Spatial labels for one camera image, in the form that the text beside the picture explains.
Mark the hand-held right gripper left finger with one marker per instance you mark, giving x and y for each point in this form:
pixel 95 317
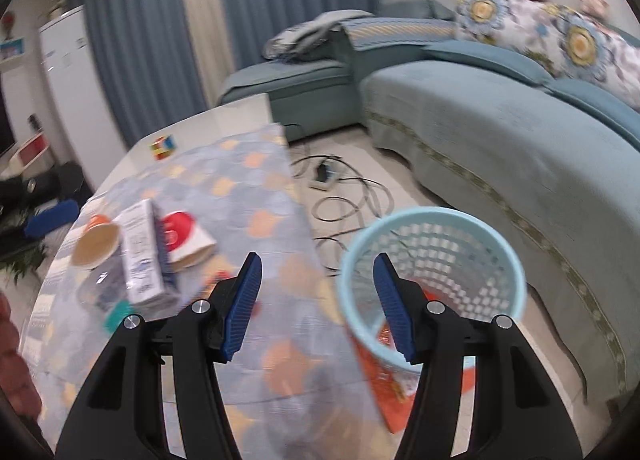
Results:
pixel 244 300

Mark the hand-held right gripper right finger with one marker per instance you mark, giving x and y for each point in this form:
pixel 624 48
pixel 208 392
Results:
pixel 395 305

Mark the red and white paper cup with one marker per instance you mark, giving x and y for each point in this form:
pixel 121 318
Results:
pixel 185 240

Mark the light blue mesh wastebasket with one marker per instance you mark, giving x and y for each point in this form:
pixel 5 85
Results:
pixel 430 214

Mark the white milk carton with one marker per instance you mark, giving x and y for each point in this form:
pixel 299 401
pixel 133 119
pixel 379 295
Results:
pixel 142 260

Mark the brown paper cup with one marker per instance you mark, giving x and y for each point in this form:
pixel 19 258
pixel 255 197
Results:
pixel 95 245

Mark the patterned grey tablecloth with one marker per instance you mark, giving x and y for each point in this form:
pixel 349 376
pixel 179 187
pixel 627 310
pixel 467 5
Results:
pixel 280 220

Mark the orange cardboard box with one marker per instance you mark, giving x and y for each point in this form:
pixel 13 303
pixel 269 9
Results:
pixel 390 400

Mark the white power strip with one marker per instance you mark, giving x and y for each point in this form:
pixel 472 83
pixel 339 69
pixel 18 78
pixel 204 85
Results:
pixel 322 179

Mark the clear plastic bottle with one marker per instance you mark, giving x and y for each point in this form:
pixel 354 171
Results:
pixel 100 290

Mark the colourful puzzle cube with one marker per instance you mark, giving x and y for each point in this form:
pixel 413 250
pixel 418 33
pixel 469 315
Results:
pixel 163 147

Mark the teal sofa cover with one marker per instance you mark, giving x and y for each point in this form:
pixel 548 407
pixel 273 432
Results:
pixel 500 140

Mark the blue bag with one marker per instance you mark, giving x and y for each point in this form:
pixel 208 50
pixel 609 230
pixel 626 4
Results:
pixel 52 217

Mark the teal sofa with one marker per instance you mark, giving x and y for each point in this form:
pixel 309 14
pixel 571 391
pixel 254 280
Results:
pixel 300 85

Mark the black bag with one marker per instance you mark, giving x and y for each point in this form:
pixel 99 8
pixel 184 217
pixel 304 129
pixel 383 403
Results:
pixel 55 180

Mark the green plant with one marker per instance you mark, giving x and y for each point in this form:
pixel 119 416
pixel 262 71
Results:
pixel 20 260

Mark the red upholstered chair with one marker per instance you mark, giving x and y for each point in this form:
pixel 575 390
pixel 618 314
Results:
pixel 17 360

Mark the white and red shelf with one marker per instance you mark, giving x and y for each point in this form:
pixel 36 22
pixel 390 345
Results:
pixel 30 152

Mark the white refrigerator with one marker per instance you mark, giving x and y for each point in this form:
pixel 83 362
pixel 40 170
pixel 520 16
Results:
pixel 80 90

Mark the folded grey blanket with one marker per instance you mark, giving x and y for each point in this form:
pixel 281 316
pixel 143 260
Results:
pixel 305 32

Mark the striped teal armrest throw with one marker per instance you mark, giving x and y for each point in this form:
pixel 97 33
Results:
pixel 400 30

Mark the cream curtain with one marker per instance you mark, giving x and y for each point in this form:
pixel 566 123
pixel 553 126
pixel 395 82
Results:
pixel 205 5

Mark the floral cushion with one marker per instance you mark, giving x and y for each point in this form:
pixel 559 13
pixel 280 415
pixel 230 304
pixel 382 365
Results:
pixel 500 20
pixel 585 47

